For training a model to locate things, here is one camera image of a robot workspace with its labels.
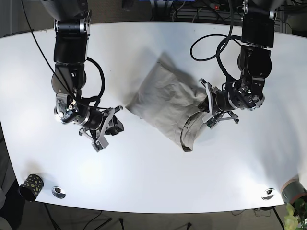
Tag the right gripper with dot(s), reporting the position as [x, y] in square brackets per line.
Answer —
[97, 124]

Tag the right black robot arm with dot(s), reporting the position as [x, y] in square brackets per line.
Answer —
[72, 20]

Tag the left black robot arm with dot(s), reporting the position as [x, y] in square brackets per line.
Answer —
[254, 63]

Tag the black gold-dotted cup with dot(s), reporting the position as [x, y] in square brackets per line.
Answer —
[31, 187]

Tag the grey plant pot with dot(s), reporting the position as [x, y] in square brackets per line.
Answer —
[292, 191]

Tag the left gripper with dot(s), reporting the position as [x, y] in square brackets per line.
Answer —
[215, 106]

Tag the beige grey T-shirt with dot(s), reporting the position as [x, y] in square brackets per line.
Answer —
[168, 100]

